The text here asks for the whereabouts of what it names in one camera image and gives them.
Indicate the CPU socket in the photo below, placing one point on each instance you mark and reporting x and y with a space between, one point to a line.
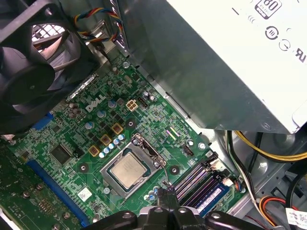
148 149

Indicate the blue expansion slot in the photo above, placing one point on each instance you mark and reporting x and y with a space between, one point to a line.
55 191

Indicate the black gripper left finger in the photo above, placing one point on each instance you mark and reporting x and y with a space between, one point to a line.
127 220

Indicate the RAM slot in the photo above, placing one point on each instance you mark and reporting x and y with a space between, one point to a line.
190 175
194 182
201 189

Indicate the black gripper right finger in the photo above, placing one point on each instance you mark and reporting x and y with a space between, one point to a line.
216 221

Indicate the silver CPU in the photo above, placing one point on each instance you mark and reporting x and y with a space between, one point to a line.
128 170

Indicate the black case fan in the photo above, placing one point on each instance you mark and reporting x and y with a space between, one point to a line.
28 86

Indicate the silver power supply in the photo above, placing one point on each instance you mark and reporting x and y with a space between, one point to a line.
204 72

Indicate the green motherboard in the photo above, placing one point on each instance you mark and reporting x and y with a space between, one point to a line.
156 115

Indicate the RAM stick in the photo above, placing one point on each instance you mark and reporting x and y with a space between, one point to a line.
212 200

